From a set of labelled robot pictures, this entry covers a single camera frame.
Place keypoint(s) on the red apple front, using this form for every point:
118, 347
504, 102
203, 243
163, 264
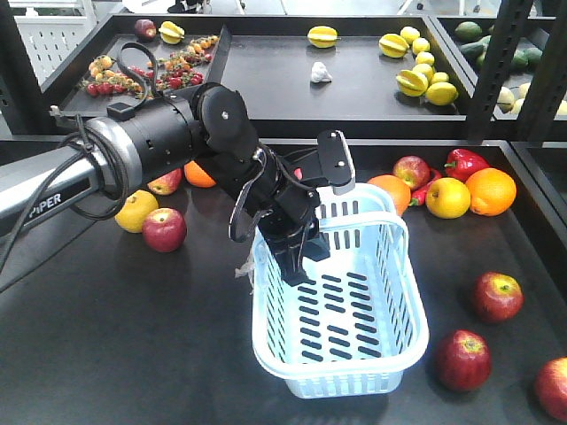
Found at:
550, 388

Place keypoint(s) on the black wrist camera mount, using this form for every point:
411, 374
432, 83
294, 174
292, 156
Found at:
328, 164

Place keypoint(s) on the dark red small apple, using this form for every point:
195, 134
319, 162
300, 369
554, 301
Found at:
164, 230

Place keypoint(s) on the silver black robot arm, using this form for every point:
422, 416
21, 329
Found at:
97, 167

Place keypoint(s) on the large pink red apple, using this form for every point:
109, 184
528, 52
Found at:
166, 184

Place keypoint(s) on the red apple back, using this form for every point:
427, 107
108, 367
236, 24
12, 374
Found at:
496, 297

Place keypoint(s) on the yellow starfruit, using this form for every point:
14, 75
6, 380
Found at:
322, 36

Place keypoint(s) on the light blue plastic basket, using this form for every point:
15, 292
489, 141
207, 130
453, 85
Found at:
358, 323

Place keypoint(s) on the red bell pepper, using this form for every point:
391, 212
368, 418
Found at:
461, 164

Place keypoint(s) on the orange fruit left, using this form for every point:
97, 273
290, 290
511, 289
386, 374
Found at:
398, 190

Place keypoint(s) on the red yellow apple behind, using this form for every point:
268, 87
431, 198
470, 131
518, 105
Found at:
413, 170

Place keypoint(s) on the orange fruit right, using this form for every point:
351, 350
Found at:
492, 191

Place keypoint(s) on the pile of green avocados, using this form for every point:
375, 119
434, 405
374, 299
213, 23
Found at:
475, 41

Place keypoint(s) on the orange fruit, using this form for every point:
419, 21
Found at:
398, 190
197, 176
492, 191

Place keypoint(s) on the white garlic bulb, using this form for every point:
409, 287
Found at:
320, 73

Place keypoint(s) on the yellow lemon fruit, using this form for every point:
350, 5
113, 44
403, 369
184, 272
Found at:
448, 198

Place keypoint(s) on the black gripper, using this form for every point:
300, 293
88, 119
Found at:
270, 192

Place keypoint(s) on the yellow fruit front left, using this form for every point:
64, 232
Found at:
134, 211

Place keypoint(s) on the pile of cherry tomatoes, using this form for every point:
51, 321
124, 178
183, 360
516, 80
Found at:
177, 71

